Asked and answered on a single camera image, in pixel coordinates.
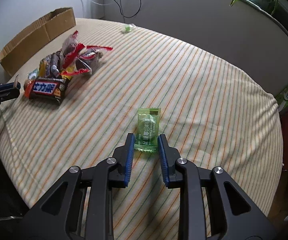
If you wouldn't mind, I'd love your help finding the green candy packet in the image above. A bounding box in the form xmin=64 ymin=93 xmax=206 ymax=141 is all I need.
xmin=134 ymin=108 xmax=161 ymax=153

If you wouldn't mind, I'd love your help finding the dark striped candy bar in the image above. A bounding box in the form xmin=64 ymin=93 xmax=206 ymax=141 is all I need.
xmin=38 ymin=50 xmax=62 ymax=79

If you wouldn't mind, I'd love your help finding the red-edged dark snack packet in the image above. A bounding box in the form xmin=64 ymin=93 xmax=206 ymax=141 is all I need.
xmin=61 ymin=30 xmax=85 ymax=69

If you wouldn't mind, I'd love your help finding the small pale green candy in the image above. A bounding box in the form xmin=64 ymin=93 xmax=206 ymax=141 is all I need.
xmin=122 ymin=24 xmax=136 ymax=34

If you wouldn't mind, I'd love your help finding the snickers chocolate bar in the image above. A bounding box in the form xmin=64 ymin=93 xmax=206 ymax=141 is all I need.
xmin=24 ymin=76 xmax=70 ymax=105

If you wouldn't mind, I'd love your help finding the striped beige table cloth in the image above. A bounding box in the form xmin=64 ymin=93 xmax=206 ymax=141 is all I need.
xmin=0 ymin=19 xmax=283 ymax=239

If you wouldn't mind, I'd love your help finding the brown cardboard box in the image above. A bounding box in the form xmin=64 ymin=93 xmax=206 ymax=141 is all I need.
xmin=0 ymin=7 xmax=76 ymax=76

